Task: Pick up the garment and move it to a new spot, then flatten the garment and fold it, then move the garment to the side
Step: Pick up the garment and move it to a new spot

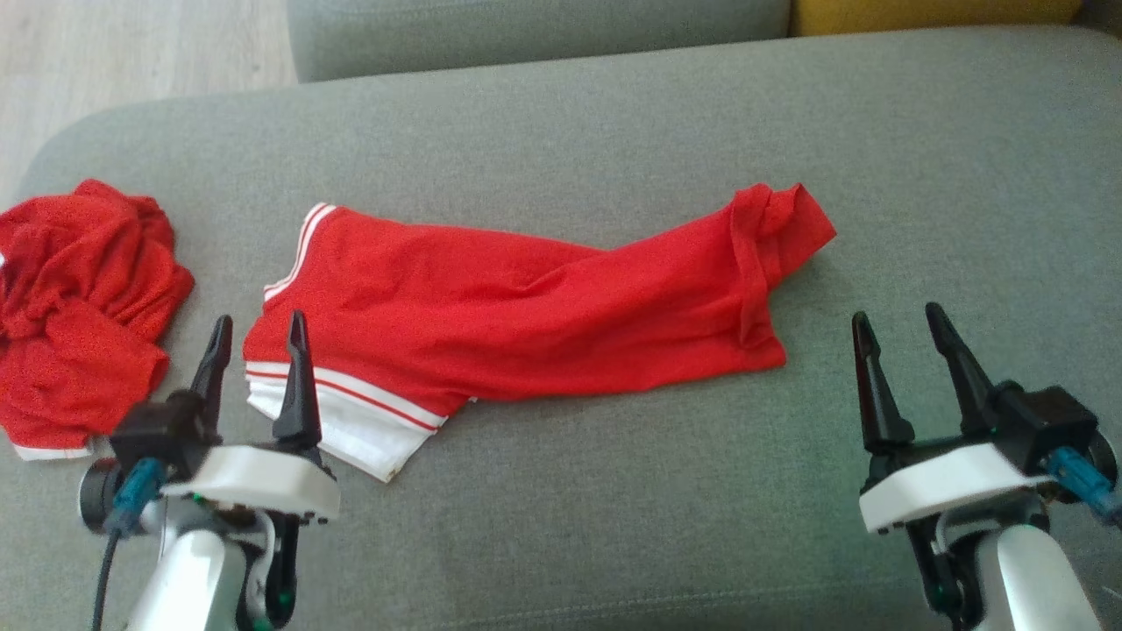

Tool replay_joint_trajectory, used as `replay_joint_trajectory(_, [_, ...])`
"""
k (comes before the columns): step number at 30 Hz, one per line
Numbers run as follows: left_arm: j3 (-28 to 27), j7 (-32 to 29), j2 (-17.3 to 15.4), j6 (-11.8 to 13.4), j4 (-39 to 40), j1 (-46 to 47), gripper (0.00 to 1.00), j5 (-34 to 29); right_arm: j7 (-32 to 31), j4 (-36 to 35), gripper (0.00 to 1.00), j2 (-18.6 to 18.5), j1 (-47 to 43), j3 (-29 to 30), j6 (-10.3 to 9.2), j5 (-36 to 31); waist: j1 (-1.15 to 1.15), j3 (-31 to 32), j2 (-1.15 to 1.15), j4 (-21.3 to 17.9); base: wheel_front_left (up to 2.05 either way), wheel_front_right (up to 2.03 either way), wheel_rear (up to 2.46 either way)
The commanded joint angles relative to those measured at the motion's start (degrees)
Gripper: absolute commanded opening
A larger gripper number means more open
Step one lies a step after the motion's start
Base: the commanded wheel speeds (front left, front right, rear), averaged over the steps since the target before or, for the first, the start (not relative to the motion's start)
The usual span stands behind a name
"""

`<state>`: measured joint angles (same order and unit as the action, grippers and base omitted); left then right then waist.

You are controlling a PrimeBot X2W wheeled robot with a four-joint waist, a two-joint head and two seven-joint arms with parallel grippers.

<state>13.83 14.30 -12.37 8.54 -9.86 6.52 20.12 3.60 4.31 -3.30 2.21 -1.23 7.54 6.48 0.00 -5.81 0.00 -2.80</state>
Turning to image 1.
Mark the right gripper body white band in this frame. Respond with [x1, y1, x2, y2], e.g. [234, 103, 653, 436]
[858, 438, 1057, 630]

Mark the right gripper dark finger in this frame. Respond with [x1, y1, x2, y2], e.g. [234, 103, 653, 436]
[850, 311, 916, 456]
[924, 302, 998, 436]

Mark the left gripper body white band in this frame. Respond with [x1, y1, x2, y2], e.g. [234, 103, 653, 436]
[160, 441, 342, 630]

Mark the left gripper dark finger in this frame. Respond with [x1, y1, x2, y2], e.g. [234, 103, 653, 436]
[188, 315, 235, 432]
[271, 308, 323, 455]

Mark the red mesh shorts white stripe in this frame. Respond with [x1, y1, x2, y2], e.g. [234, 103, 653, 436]
[0, 179, 196, 462]

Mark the red jersey white striped trim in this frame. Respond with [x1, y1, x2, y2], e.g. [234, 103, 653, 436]
[243, 182, 838, 484]

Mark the yellow cushion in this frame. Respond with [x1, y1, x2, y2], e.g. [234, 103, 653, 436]
[789, 0, 1085, 38]

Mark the grey sofa seat cushion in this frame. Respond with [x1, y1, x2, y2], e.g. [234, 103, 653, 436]
[0, 25, 1122, 631]

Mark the dark grey sofa cushion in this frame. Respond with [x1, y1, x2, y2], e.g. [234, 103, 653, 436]
[1078, 0, 1122, 40]

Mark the grey sofa back cushion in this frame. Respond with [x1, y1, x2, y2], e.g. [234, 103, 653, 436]
[287, 0, 793, 84]

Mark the left arm cable blue plug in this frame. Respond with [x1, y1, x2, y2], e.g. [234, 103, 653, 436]
[90, 457, 169, 631]

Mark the arm cable blue plug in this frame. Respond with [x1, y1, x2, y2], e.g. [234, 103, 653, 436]
[1045, 445, 1122, 528]
[90, 457, 169, 631]

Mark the right arm cable blue plug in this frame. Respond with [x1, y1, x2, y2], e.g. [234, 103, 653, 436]
[1045, 445, 1122, 528]

